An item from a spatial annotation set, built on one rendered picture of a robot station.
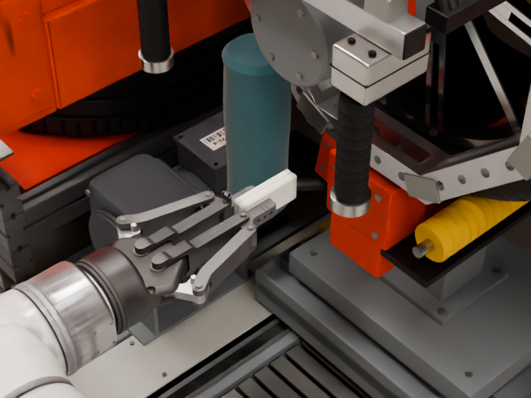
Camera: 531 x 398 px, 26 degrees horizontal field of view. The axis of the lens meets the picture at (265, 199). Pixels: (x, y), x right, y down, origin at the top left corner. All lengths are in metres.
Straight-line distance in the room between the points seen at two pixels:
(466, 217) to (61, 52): 0.62
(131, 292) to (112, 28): 0.79
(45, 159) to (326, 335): 0.58
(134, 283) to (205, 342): 0.98
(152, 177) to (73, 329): 0.83
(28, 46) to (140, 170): 0.29
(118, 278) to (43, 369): 0.12
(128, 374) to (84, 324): 0.97
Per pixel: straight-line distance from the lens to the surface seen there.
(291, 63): 1.31
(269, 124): 1.49
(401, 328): 1.81
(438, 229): 1.52
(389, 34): 1.09
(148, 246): 1.05
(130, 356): 1.97
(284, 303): 1.95
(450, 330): 1.82
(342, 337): 1.87
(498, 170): 1.36
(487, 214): 1.57
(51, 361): 0.95
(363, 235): 1.61
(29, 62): 1.66
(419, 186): 1.48
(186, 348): 1.97
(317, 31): 1.25
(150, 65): 1.41
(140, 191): 1.76
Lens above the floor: 1.58
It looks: 43 degrees down
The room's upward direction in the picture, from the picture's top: straight up
